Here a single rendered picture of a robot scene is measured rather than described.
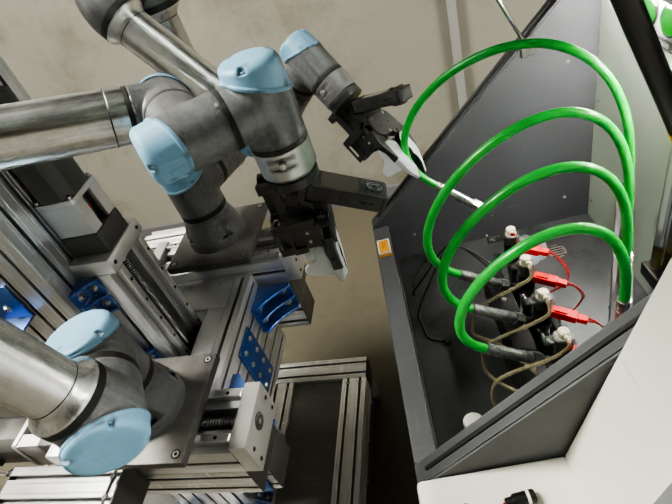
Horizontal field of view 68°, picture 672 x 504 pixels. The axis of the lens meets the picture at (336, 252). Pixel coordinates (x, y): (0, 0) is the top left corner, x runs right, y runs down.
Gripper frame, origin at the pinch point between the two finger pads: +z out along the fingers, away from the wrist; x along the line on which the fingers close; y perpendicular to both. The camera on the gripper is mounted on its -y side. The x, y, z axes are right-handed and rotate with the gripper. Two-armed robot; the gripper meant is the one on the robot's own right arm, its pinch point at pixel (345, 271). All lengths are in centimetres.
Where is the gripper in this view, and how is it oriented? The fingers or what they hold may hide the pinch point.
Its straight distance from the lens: 78.4
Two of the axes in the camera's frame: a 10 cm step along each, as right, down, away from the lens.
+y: -9.6, 2.4, 1.4
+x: 0.5, 6.5, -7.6
